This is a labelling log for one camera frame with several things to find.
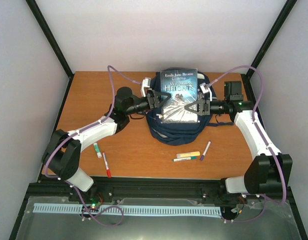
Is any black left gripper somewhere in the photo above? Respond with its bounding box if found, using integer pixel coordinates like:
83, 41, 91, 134
126, 92, 172, 116

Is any dark Wuthering Heights book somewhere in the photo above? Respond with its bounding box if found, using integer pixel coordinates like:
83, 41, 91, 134
160, 68, 198, 124

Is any navy blue student backpack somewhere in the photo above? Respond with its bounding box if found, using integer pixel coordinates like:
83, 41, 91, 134
146, 67, 233, 147

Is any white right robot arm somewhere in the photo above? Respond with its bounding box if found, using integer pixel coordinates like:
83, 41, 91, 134
185, 81, 293, 197

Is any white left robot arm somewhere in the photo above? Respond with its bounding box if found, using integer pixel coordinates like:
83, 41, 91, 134
42, 87, 171, 202

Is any yellow highlighter pen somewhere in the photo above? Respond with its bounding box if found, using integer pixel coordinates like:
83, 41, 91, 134
176, 151, 200, 159

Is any purple tipped white marker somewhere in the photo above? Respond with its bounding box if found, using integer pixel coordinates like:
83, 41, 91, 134
200, 141, 211, 161

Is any green tipped white marker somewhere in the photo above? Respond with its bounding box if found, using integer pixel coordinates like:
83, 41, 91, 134
172, 156, 197, 162

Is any white green glue stick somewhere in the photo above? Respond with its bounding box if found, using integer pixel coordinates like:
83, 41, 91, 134
93, 142, 102, 158

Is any red tipped white marker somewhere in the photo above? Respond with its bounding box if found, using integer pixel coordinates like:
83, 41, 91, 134
102, 152, 112, 178

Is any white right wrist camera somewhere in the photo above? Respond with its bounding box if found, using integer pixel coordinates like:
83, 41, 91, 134
200, 82, 213, 101

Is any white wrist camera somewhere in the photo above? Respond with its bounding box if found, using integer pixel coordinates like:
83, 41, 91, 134
141, 77, 151, 97
200, 82, 213, 101

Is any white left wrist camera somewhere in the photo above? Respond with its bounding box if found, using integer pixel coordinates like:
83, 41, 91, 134
141, 77, 151, 97

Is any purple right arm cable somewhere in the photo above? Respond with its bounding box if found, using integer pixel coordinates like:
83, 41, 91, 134
206, 65, 288, 224

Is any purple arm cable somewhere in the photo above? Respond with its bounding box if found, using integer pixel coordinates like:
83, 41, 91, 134
206, 65, 288, 224
43, 65, 144, 228

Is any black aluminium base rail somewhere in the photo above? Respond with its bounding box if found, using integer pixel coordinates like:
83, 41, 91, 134
26, 174, 254, 202

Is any light blue slotted cable duct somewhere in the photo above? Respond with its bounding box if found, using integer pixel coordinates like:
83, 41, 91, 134
32, 203, 222, 218

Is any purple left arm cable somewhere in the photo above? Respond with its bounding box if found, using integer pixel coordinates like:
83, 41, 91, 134
43, 65, 144, 228

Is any black right frame post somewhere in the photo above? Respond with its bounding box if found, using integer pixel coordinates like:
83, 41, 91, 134
251, 0, 297, 68

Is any black frame post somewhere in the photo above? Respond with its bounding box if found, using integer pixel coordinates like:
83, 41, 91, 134
25, 0, 74, 80
251, 0, 297, 68

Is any black left frame post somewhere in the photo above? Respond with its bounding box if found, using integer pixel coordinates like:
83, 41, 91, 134
25, 0, 74, 80

